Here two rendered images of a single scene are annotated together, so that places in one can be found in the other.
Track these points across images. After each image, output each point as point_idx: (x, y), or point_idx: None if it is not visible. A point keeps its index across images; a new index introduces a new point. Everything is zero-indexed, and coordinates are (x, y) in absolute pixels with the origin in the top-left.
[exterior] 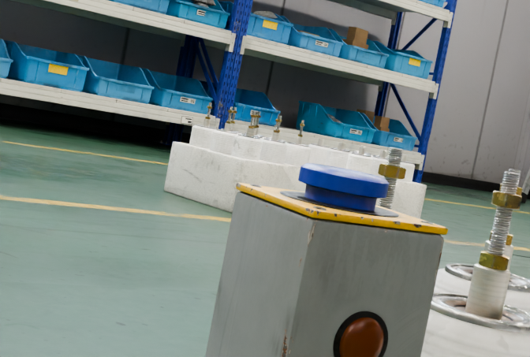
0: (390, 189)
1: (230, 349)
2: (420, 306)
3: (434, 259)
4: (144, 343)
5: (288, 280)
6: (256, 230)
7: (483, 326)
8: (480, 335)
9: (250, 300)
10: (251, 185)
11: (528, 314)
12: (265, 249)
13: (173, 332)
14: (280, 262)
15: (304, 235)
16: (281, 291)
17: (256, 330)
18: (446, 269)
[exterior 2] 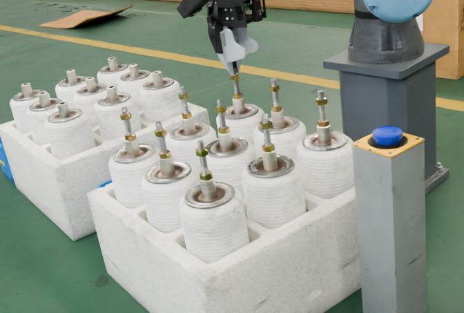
0: (206, 159)
1: (404, 197)
2: None
3: None
4: None
5: (421, 161)
6: (405, 160)
7: (295, 165)
8: (300, 167)
9: (409, 178)
10: (391, 153)
11: (259, 158)
12: (410, 162)
13: None
14: (417, 159)
15: (423, 146)
16: (420, 165)
17: (413, 182)
18: (169, 182)
